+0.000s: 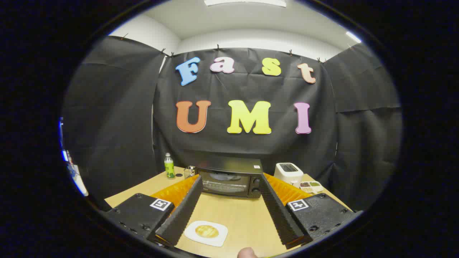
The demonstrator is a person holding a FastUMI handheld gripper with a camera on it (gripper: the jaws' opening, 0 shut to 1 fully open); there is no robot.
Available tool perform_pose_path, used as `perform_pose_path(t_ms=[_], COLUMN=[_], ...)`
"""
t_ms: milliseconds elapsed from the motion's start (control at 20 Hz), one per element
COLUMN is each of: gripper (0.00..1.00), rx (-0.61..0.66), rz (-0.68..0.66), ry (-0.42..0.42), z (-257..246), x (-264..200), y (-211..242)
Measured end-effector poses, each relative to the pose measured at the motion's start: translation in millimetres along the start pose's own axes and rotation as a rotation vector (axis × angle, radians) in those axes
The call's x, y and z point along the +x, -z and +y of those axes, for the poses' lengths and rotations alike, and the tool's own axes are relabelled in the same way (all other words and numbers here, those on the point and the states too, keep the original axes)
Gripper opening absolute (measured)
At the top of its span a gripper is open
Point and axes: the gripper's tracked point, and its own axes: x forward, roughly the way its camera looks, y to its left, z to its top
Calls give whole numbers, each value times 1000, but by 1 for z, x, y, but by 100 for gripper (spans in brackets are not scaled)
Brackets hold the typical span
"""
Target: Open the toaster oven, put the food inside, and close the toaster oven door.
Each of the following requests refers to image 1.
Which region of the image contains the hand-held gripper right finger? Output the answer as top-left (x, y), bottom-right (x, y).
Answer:
top-left (259, 173), bottom-right (355, 249)

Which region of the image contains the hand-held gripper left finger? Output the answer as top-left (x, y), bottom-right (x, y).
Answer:
top-left (104, 175), bottom-right (204, 248)

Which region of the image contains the round bread bun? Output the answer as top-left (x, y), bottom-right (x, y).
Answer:
top-left (195, 225), bottom-right (219, 238)

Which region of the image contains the black toaster oven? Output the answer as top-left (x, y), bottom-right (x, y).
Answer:
top-left (195, 157), bottom-right (264, 199)

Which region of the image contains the white pop-up toaster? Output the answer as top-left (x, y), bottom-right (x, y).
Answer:
top-left (274, 162), bottom-right (304, 188)

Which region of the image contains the white divided snack dish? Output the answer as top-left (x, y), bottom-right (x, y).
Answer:
top-left (299, 181), bottom-right (324, 194)

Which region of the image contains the green label drink bottle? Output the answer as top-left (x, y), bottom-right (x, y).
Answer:
top-left (164, 153), bottom-right (176, 179)

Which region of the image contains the white rectangular plate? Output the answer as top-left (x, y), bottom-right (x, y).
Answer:
top-left (184, 220), bottom-right (228, 247)

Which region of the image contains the long ceiling light panel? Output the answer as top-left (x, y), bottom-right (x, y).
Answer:
top-left (204, 0), bottom-right (287, 8)

